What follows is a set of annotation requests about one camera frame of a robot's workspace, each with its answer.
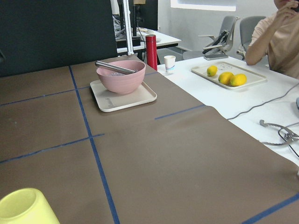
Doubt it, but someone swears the grey office chair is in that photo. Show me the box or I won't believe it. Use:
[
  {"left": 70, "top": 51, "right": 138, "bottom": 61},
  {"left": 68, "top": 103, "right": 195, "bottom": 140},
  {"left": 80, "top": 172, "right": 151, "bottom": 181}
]
[{"left": 182, "top": 16, "right": 240, "bottom": 61}]

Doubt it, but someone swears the white paper cup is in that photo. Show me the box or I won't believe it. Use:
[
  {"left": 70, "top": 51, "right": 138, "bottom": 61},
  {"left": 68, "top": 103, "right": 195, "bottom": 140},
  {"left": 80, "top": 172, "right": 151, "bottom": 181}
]
[{"left": 164, "top": 55, "right": 176, "bottom": 75}]

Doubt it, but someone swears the person in beige shirt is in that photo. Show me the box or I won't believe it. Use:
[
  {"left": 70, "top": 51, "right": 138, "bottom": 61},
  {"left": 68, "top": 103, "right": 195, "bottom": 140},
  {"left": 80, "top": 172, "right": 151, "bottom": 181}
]
[{"left": 245, "top": 0, "right": 299, "bottom": 79}]

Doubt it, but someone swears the aluminium frame post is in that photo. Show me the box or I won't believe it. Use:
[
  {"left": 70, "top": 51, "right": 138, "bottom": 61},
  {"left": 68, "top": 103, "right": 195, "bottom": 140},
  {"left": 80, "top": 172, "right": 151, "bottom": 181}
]
[{"left": 122, "top": 0, "right": 134, "bottom": 56}]

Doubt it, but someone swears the pink bowl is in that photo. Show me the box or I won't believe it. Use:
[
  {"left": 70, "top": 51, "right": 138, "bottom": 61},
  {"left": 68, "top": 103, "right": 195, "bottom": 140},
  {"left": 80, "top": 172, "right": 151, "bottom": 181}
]
[{"left": 95, "top": 60, "right": 146, "bottom": 94}]

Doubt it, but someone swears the metal scoop handle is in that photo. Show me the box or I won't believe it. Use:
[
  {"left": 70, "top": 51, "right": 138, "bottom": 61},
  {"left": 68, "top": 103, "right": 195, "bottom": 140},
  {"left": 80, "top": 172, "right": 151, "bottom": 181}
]
[{"left": 95, "top": 61, "right": 136, "bottom": 75}]

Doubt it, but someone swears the yellow plastic cup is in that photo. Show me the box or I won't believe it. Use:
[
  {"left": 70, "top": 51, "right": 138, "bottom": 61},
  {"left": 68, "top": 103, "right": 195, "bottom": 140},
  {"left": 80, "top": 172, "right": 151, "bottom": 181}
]
[{"left": 0, "top": 188, "right": 59, "bottom": 224}]

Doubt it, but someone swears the red bottle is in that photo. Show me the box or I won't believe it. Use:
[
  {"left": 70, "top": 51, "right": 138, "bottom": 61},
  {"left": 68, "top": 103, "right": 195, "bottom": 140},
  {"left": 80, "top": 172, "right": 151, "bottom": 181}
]
[{"left": 146, "top": 35, "right": 157, "bottom": 70}]

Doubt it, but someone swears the beige plastic tray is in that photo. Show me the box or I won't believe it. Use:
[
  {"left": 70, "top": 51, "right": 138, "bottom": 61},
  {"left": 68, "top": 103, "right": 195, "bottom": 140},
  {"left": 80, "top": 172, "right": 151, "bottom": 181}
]
[{"left": 90, "top": 80, "right": 157, "bottom": 112}]

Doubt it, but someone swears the beige tray with lemons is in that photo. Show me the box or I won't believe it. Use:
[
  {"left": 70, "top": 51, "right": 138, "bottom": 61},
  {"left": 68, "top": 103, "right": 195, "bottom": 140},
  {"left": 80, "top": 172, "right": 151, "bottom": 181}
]
[{"left": 191, "top": 61, "right": 267, "bottom": 90}]

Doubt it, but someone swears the yellow lemon on tray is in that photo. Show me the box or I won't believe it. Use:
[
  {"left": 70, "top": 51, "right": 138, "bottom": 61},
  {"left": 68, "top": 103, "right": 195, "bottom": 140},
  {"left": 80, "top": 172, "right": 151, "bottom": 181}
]
[
  {"left": 229, "top": 74, "right": 247, "bottom": 87},
  {"left": 218, "top": 72, "right": 234, "bottom": 85},
  {"left": 206, "top": 65, "right": 218, "bottom": 77}
]

